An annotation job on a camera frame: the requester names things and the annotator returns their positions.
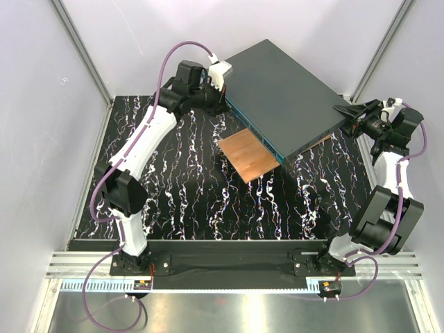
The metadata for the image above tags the brown wooden board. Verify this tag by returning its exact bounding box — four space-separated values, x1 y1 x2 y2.
219 130 334 184

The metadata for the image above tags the black marble pattern mat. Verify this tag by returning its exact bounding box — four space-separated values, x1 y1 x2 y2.
71 95 398 242

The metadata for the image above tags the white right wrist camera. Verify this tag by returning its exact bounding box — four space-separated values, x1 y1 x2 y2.
380 98 403 122

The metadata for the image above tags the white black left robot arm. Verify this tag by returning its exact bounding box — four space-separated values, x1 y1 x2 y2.
92 60 232 275

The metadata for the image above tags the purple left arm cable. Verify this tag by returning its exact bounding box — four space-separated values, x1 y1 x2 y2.
83 40 218 330

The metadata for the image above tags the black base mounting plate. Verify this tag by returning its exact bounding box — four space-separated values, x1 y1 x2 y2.
110 240 355 292

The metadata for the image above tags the aluminium rail frame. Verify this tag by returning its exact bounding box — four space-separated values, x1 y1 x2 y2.
46 251 422 280

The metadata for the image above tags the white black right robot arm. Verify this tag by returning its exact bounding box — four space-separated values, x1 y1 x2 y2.
314 98 424 275

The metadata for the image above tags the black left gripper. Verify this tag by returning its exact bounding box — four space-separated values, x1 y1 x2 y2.
190 78 230 118

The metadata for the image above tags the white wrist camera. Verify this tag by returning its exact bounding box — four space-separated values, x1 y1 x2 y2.
380 98 403 122
207 53 232 91

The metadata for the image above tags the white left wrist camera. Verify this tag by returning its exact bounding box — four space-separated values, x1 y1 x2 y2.
207 53 232 91

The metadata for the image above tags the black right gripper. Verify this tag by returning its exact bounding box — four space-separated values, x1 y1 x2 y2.
329 99 389 141

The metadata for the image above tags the dark grey network switch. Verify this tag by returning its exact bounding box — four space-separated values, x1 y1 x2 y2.
225 39 348 165

